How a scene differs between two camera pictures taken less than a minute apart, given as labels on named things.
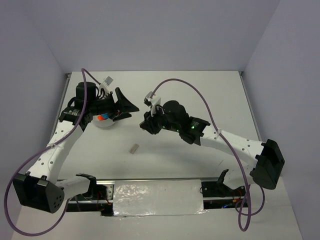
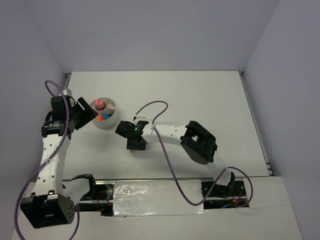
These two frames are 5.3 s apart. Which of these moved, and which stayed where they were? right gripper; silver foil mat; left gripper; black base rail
Moved: left gripper; right gripper
Stayed: black base rail; silver foil mat
